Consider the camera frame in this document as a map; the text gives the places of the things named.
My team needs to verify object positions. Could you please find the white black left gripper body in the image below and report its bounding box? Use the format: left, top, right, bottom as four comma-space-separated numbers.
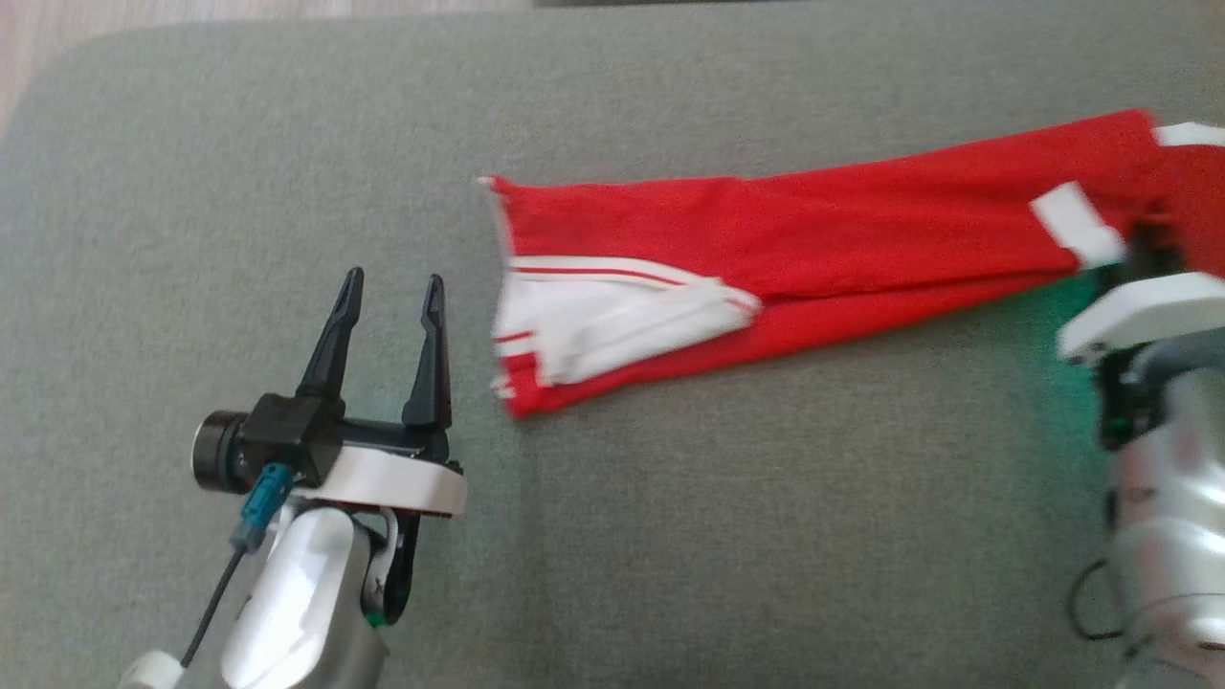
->
295, 419, 469, 519

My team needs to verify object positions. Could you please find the black cable with teal plug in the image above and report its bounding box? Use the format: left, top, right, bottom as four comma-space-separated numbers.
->
180, 462, 295, 671

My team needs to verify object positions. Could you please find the thin black cable loop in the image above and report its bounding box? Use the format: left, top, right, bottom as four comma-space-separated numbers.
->
1069, 558, 1123, 642

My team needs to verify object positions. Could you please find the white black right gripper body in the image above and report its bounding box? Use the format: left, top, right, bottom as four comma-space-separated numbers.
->
1057, 272, 1225, 367

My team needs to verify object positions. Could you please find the red basketball jersey white undershirt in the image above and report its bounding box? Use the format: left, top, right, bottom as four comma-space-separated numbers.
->
477, 110, 1164, 420

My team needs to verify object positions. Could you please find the black cylinder on left gripper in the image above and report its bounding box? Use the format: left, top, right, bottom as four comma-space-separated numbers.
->
191, 410, 252, 495

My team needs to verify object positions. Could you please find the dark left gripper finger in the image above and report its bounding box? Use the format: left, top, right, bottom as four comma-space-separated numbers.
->
402, 275, 454, 432
295, 268, 366, 411

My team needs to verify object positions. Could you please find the grey fabric sofa seat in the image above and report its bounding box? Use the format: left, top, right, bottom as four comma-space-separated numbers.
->
0, 0, 1225, 689

